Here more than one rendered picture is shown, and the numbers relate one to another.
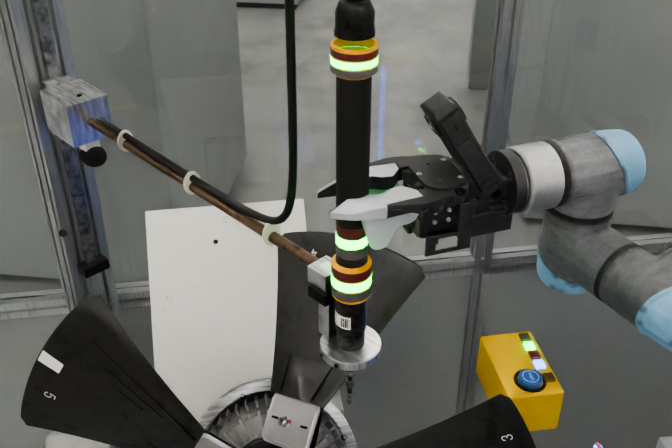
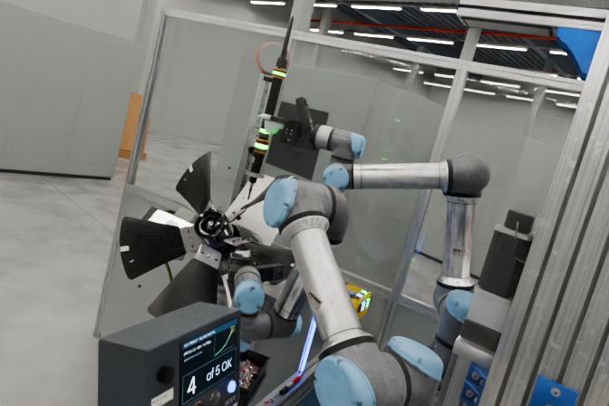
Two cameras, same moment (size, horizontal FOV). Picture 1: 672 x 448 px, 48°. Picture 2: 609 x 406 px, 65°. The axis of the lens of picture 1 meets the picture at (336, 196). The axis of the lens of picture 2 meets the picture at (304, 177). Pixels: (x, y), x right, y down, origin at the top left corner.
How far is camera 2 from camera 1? 1.25 m
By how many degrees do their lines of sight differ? 40
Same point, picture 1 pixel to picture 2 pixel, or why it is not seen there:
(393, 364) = not seen: hidden behind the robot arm
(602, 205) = (342, 152)
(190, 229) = (264, 181)
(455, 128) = (300, 103)
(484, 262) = (395, 295)
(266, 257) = not seen: hidden behind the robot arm
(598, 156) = (344, 134)
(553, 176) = (325, 132)
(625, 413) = not seen: outside the picture
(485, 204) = (305, 138)
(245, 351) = (253, 223)
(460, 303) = (379, 315)
